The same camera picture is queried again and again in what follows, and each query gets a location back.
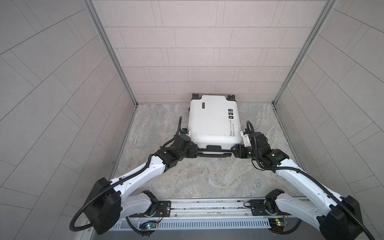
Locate right corner metal profile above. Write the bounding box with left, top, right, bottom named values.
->
left=272, top=0, right=337, bottom=106

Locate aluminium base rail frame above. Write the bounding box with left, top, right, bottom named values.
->
left=110, top=197, right=310, bottom=236

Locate corner metal profile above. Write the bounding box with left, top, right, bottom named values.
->
left=272, top=0, right=337, bottom=106
left=83, top=0, right=138, bottom=107

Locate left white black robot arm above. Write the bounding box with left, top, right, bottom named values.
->
left=69, top=134, right=198, bottom=235

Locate left corner metal profile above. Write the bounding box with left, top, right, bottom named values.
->
left=83, top=0, right=138, bottom=107

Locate left circuit board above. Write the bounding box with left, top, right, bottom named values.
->
left=140, top=221, right=158, bottom=231

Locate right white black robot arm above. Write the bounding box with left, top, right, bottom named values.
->
left=233, top=122, right=374, bottom=240

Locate right circuit board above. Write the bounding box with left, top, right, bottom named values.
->
left=268, top=218, right=289, bottom=233

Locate white suitcase with black lining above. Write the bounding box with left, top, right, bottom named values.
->
left=188, top=94, right=242, bottom=158

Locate circuit board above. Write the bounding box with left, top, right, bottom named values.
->
left=268, top=218, right=289, bottom=233
left=140, top=221, right=158, bottom=231

